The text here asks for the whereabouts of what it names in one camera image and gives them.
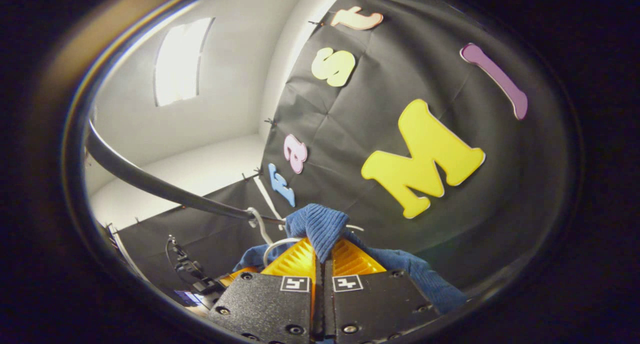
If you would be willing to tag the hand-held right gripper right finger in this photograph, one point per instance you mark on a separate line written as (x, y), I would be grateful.
(375, 304)

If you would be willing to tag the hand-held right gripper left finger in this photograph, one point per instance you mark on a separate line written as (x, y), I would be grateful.
(265, 304)

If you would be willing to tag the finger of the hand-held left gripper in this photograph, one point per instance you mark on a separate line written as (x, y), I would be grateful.
(237, 275)

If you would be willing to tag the blue jacket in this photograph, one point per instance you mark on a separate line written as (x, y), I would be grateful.
(320, 224)

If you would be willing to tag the white clothes hanger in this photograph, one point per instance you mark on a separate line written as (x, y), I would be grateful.
(256, 218)

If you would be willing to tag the black clothes rack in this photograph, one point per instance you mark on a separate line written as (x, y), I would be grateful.
(150, 181)

